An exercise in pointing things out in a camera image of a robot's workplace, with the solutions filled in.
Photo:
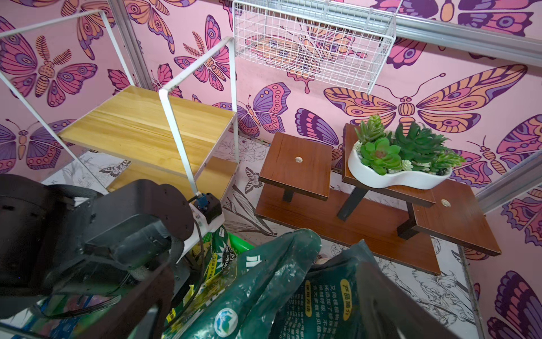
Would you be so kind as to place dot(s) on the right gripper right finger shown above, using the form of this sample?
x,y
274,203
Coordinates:
x,y
387,312

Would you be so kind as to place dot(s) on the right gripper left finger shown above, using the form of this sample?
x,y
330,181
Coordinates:
x,y
156,292

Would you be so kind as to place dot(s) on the dark green fertilizer bag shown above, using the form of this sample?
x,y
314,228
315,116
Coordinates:
x,y
326,305

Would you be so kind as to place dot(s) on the green fertilizer bag plant picture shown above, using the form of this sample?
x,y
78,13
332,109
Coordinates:
x,y
243,299

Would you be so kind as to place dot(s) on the blue edged soil bag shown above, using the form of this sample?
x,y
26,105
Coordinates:
x,y
66,316

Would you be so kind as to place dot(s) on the small yellow fertilizer packet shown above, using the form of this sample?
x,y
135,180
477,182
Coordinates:
x,y
218,250

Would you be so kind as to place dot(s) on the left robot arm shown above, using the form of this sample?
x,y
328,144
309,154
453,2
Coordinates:
x,y
63,239

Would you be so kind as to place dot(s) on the white wood shelf rack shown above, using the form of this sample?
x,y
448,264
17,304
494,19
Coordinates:
x,y
168,139

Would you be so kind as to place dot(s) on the brown wooden plant stand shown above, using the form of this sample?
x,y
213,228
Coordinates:
x,y
297,194

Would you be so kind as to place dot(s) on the green plastic basket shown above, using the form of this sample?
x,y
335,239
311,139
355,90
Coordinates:
x,y
239,245

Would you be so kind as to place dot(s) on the succulent in white pot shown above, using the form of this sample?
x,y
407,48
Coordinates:
x,y
417,159

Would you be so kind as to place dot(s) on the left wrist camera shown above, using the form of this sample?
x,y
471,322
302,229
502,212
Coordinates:
x,y
208,217

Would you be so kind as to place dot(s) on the white wire basket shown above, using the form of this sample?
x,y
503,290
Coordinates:
x,y
327,41

